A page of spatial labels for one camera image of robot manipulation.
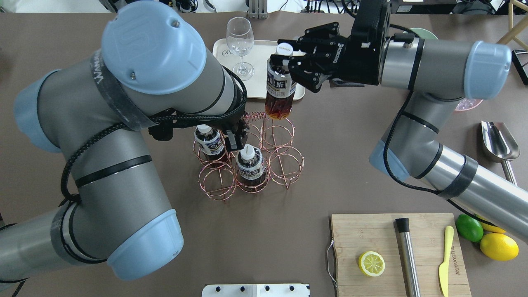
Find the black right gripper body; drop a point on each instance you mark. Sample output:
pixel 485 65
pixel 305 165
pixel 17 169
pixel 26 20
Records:
pixel 350 62

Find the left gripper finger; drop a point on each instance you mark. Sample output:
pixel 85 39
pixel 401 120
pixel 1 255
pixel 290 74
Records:
pixel 235 136

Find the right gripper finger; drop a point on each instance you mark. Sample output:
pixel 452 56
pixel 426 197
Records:
pixel 306 77
pixel 294 44

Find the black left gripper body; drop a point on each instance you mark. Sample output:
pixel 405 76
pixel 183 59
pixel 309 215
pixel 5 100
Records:
pixel 234 138

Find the tea bottle white cap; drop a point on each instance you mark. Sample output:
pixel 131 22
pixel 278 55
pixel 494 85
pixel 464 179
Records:
pixel 280 88

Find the copper wire bottle basket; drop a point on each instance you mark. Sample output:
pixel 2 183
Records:
pixel 268 156

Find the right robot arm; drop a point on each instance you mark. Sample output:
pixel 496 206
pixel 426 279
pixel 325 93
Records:
pixel 438 74

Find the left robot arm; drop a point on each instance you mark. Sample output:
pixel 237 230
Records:
pixel 152 68

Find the clear wine glass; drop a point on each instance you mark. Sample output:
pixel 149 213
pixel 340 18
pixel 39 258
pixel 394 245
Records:
pixel 240 40

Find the green empty bowl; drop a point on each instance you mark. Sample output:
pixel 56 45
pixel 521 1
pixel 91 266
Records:
pixel 424 34

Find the wooden cutting board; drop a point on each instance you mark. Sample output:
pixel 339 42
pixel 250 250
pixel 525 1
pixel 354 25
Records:
pixel 355 234

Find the pink bowl of ice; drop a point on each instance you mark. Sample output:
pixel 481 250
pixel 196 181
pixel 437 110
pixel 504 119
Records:
pixel 467 104

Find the half lemon slice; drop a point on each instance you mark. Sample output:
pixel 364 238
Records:
pixel 371 263

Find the steel muddler black tip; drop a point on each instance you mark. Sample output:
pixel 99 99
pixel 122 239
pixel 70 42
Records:
pixel 403 228

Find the wooden cup tree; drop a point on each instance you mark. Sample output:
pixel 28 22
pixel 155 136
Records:
pixel 515 29

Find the steel ice scoop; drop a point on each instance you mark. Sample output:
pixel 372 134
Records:
pixel 500 146

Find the green lime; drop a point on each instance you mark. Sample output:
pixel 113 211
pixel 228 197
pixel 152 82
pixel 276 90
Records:
pixel 469 228

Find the yellow lemon upper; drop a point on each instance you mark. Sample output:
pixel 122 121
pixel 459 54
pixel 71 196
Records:
pixel 493 229

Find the yellow lemon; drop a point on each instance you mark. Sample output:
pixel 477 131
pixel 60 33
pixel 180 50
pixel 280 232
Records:
pixel 499 247
pixel 493 229

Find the yellow plastic knife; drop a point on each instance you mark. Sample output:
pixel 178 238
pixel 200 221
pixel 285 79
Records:
pixel 443 269

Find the yellow lemon lower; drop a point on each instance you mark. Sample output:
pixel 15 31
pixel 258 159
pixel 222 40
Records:
pixel 499 247

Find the aluminium frame post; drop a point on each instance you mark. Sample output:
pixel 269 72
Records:
pixel 257 9

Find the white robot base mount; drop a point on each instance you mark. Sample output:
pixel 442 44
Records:
pixel 257 290

